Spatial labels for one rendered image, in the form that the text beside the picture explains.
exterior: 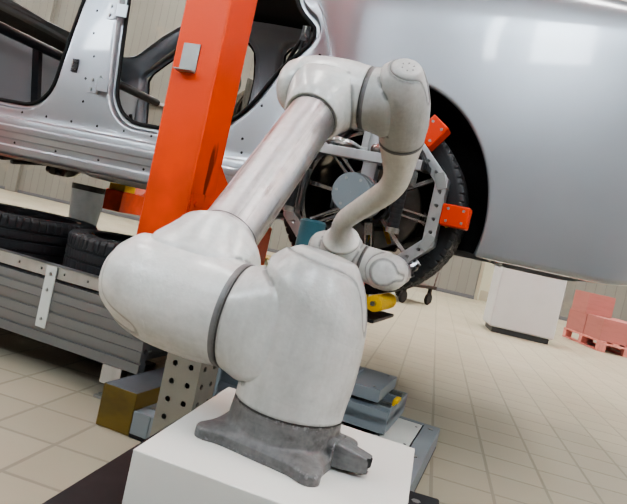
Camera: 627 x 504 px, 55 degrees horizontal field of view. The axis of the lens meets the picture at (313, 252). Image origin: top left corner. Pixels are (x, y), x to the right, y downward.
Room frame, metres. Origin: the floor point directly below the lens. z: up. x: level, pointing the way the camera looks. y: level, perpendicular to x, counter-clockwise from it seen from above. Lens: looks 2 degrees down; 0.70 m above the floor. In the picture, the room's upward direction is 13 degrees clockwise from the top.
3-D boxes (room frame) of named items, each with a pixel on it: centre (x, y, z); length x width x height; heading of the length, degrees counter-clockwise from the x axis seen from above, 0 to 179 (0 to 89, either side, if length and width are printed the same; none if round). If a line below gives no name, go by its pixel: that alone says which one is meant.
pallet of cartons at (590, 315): (8.16, -4.18, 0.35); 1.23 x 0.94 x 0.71; 169
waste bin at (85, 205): (8.93, 3.46, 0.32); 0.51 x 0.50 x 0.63; 177
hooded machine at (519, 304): (7.32, -2.65, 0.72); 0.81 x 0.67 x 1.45; 78
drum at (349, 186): (2.00, -0.11, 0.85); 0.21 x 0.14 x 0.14; 161
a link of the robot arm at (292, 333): (0.83, -0.01, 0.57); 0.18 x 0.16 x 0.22; 75
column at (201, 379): (1.54, 0.24, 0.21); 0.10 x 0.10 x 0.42; 71
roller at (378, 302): (2.12, -0.28, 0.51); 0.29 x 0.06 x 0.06; 161
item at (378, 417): (2.23, -0.19, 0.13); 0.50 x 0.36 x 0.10; 71
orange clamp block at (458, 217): (1.97, -0.43, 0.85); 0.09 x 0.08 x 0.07; 71
